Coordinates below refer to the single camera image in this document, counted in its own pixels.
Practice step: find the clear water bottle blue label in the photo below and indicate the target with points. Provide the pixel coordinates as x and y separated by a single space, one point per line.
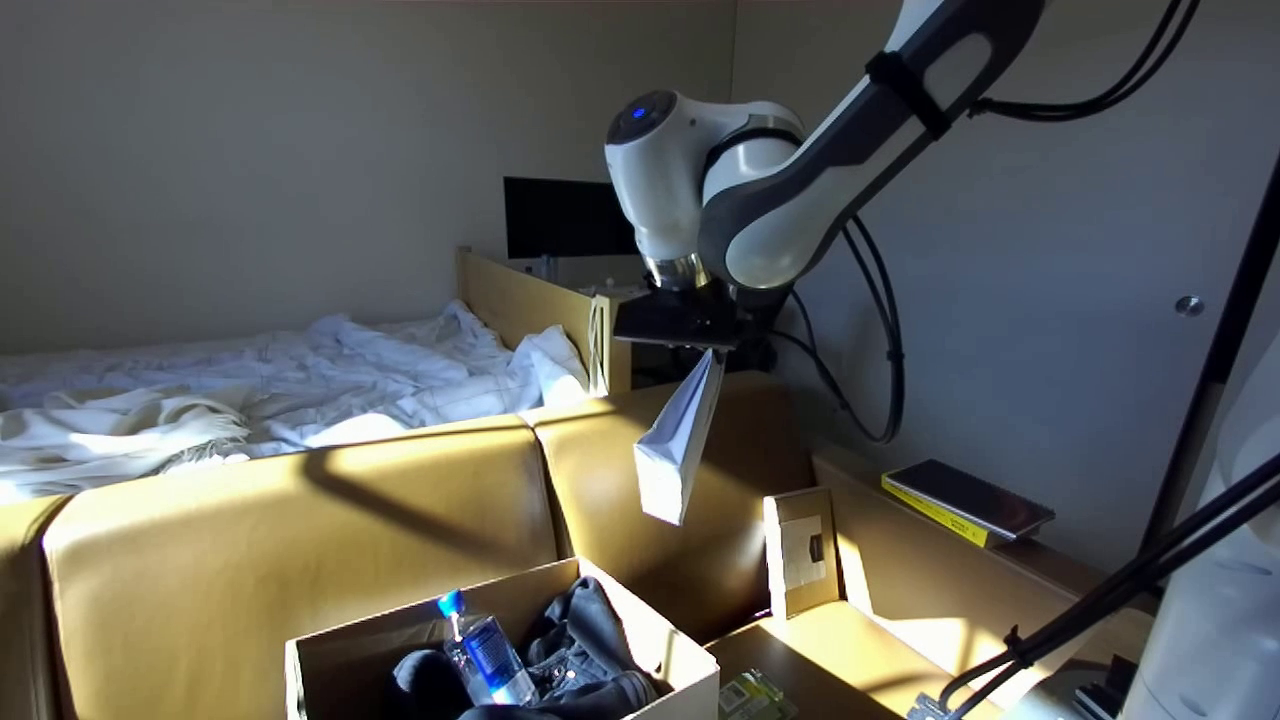
487 659

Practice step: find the large cardboard box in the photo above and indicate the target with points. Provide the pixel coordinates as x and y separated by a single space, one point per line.
203 573

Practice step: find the dark clothing bundle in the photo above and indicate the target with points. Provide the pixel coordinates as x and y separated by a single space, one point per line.
587 661

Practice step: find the open cardboard box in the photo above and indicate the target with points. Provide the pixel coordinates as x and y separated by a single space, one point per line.
346 654

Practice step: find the black computer monitor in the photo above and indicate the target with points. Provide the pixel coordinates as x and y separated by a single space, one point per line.
561 217

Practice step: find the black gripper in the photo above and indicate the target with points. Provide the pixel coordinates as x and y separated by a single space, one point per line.
675 316

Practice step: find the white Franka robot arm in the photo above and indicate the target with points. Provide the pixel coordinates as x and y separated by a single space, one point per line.
787 173

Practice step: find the black stand pole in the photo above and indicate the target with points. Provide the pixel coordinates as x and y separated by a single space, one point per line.
1223 346

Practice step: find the silver door knob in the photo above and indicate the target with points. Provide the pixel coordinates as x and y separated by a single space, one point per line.
1189 304

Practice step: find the white paper sheet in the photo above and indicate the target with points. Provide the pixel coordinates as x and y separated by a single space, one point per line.
679 444

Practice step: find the small green clear packet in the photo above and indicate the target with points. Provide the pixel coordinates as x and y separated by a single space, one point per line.
758 696

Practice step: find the dark book with yellow edge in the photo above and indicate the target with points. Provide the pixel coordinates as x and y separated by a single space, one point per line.
962 503

